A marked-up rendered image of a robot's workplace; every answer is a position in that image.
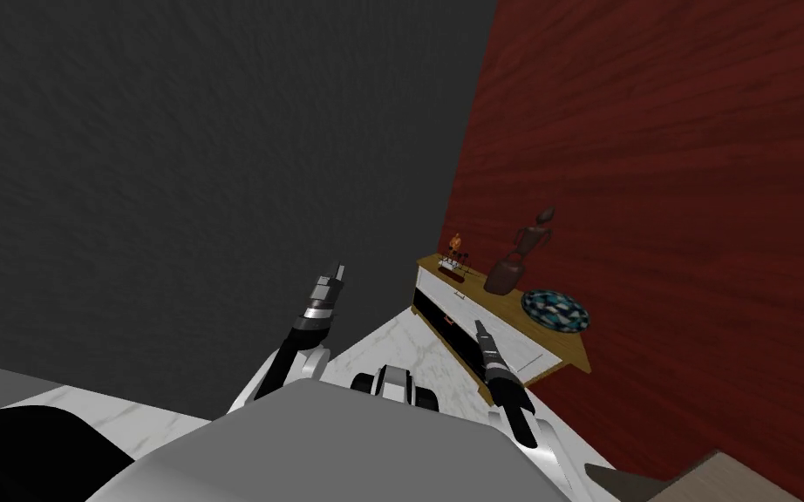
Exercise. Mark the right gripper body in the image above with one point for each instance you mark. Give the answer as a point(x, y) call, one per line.
point(488, 345)

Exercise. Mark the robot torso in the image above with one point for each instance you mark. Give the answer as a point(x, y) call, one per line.
point(346, 453)

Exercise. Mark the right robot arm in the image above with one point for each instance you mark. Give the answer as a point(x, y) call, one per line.
point(511, 401)

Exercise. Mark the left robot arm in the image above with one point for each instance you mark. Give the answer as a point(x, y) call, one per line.
point(292, 352)

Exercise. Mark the white sideboard with wooden top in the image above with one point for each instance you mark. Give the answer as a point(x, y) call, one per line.
point(513, 335)

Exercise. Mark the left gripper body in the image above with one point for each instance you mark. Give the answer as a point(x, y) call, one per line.
point(325, 289)

